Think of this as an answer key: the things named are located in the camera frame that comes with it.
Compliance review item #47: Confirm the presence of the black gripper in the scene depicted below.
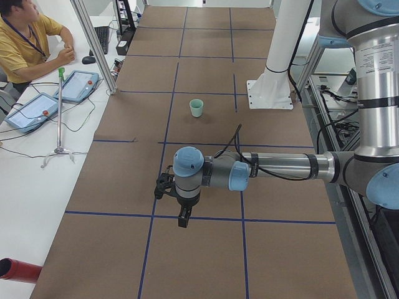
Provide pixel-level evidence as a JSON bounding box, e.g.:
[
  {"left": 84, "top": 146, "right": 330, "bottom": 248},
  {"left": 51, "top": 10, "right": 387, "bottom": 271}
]
[{"left": 177, "top": 196, "right": 200, "bottom": 228}]

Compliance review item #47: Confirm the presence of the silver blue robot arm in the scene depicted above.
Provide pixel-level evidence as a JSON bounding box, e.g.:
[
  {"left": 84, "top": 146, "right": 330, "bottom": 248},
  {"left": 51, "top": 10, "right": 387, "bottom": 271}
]
[{"left": 170, "top": 1, "right": 398, "bottom": 227}]

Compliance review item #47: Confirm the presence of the mint green cup centre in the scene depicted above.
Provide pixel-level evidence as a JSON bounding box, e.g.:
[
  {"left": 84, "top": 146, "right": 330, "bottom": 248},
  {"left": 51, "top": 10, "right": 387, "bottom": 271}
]
[{"left": 189, "top": 98, "right": 204, "bottom": 118}]

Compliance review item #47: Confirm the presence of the far blue teach pendant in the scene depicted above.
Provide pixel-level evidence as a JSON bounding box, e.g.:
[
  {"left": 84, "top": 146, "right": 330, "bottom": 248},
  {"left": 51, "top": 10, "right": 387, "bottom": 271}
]
[{"left": 58, "top": 68, "right": 99, "bottom": 103}]

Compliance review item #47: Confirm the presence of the blue teach pendant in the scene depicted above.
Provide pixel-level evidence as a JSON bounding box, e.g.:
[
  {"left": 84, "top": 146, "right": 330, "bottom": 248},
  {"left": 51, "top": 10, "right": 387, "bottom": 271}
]
[
  {"left": 58, "top": 68, "right": 99, "bottom": 103},
  {"left": 5, "top": 93, "right": 59, "bottom": 133}
]

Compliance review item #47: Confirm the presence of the black box device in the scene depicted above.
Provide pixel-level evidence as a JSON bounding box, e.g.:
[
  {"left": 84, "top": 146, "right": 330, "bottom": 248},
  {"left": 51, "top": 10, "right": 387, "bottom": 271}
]
[{"left": 115, "top": 40, "right": 130, "bottom": 56}]

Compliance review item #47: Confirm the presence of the near blue teach pendant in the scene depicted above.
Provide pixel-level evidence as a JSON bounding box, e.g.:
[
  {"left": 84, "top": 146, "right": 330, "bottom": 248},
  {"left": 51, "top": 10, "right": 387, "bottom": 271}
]
[{"left": 5, "top": 93, "right": 59, "bottom": 133}]

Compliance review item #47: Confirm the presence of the red cylinder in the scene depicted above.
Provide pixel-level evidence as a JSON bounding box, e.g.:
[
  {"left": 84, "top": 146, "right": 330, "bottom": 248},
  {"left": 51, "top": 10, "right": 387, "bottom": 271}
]
[{"left": 1, "top": 258, "right": 42, "bottom": 283}]

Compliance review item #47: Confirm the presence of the black computer mouse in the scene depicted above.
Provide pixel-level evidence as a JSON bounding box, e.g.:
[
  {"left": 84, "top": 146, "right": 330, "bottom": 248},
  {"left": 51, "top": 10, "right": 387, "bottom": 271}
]
[{"left": 82, "top": 55, "right": 96, "bottom": 65}]

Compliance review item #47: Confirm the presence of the metal stand green top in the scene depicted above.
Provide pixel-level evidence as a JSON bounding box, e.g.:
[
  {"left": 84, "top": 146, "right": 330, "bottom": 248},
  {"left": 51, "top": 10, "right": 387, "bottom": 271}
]
[{"left": 41, "top": 67, "right": 74, "bottom": 169}]

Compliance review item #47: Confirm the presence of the black keyboard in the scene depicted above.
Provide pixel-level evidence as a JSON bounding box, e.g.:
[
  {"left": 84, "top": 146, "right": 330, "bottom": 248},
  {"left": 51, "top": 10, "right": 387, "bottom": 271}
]
[{"left": 94, "top": 26, "right": 110, "bottom": 55}]

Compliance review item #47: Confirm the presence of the person in yellow shirt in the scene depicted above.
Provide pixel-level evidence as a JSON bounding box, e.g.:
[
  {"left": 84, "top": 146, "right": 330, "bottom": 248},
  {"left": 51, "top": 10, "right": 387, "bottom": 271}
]
[{"left": 1, "top": 1, "right": 75, "bottom": 85}]

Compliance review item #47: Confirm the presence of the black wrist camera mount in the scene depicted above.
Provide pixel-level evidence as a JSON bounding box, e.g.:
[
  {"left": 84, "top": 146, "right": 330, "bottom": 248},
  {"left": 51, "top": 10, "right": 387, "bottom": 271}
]
[{"left": 154, "top": 165, "right": 177, "bottom": 200}]

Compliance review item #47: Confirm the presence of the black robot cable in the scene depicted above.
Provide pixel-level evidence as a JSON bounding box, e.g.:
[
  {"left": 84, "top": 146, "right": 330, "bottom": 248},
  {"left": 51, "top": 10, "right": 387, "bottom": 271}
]
[{"left": 214, "top": 123, "right": 312, "bottom": 181}]

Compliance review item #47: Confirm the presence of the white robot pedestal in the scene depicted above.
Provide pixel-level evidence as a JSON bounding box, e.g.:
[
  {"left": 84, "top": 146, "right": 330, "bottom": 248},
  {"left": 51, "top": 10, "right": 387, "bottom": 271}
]
[{"left": 247, "top": 0, "right": 313, "bottom": 110}]

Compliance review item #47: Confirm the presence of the aluminium frame post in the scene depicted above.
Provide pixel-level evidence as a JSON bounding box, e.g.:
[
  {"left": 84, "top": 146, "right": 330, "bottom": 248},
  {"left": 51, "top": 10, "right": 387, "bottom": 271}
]
[{"left": 70, "top": 0, "right": 117, "bottom": 95}]

